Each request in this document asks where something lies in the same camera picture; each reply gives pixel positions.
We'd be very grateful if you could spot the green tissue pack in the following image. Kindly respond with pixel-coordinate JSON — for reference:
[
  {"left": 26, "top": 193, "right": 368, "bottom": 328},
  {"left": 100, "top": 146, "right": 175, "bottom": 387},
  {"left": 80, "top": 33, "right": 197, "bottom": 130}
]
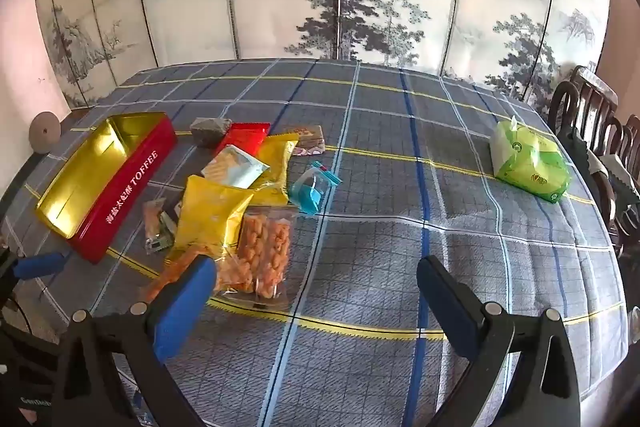
[{"left": 490, "top": 117, "right": 572, "bottom": 204}]

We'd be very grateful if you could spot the red snack packet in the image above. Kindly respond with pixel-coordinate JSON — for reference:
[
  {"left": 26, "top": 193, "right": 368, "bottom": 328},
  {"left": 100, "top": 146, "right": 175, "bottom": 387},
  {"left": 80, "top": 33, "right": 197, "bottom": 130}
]
[{"left": 214, "top": 122, "right": 272, "bottom": 158}]

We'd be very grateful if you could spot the blue snack packet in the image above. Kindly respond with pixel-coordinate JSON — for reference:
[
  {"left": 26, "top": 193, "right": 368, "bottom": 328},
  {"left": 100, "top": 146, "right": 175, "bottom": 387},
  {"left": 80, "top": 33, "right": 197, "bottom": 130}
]
[{"left": 288, "top": 162, "right": 342, "bottom": 214}]

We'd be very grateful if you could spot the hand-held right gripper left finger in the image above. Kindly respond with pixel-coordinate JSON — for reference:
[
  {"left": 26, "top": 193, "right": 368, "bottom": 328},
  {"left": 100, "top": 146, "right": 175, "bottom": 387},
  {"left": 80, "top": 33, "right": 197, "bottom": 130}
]
[{"left": 51, "top": 253, "right": 219, "bottom": 427}]

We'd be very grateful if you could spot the grey zigzag-edged cloth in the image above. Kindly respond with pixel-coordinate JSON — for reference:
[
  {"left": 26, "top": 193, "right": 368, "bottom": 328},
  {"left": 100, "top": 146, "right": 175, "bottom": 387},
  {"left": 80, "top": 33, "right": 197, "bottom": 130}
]
[{"left": 575, "top": 132, "right": 640, "bottom": 210}]

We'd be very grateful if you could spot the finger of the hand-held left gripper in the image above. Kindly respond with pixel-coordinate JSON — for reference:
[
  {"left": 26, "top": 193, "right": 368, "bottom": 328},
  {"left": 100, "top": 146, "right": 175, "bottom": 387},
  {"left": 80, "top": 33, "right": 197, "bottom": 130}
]
[{"left": 0, "top": 247, "right": 69, "bottom": 303}]

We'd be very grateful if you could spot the small clear snack packet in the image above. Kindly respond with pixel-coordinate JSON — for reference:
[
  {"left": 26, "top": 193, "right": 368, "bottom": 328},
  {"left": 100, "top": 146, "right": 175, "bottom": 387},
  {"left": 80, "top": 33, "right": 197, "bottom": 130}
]
[{"left": 144, "top": 201, "right": 167, "bottom": 253}]

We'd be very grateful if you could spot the round wooden disc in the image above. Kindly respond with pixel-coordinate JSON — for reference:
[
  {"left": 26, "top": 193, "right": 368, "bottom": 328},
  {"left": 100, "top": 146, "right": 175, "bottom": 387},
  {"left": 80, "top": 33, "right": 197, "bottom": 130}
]
[{"left": 28, "top": 111, "right": 61, "bottom": 154}]

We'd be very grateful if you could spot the blue plaid tablecloth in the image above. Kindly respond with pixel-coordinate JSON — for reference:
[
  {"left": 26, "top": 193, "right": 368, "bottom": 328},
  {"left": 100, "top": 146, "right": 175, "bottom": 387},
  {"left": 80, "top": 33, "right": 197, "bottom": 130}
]
[{"left": 0, "top": 58, "right": 632, "bottom": 427}]

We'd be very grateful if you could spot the dark wooden chair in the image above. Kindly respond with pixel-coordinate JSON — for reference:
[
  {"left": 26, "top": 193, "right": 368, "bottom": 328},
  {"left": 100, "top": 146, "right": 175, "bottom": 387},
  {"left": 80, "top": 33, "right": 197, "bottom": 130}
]
[
  {"left": 600, "top": 114, "right": 640, "bottom": 258},
  {"left": 547, "top": 66, "right": 621, "bottom": 228}
]

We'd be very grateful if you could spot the grey-brown block snack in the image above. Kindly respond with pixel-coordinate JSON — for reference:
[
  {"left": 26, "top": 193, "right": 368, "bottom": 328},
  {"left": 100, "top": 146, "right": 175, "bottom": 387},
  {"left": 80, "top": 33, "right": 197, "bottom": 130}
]
[{"left": 189, "top": 117, "right": 233, "bottom": 148}]

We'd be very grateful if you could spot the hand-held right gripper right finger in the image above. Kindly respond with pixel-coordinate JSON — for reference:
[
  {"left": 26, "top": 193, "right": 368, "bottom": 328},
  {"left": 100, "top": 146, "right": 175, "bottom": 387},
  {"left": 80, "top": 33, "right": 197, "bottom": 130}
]
[{"left": 416, "top": 254, "right": 583, "bottom": 427}]

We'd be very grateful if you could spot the white and teal snack packet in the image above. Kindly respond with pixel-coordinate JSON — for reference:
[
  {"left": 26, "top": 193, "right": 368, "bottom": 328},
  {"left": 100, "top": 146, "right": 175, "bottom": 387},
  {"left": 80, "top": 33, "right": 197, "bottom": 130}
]
[{"left": 201, "top": 145, "right": 271, "bottom": 190}]

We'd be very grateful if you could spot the red and gold tin box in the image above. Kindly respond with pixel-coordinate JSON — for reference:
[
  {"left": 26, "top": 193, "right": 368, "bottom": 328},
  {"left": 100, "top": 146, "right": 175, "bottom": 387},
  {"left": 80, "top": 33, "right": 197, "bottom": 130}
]
[{"left": 35, "top": 112, "right": 179, "bottom": 264}]

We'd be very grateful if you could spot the brown cake packet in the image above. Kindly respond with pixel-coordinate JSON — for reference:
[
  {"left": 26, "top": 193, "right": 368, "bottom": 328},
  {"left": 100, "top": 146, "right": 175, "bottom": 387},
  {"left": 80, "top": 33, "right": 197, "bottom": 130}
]
[{"left": 284, "top": 125, "right": 327, "bottom": 156}]

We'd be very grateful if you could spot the large yellow snack packet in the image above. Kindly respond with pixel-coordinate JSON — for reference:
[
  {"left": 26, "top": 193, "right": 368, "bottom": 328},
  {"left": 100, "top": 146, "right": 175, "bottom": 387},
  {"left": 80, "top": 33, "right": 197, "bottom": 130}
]
[{"left": 167, "top": 175, "right": 255, "bottom": 260}]

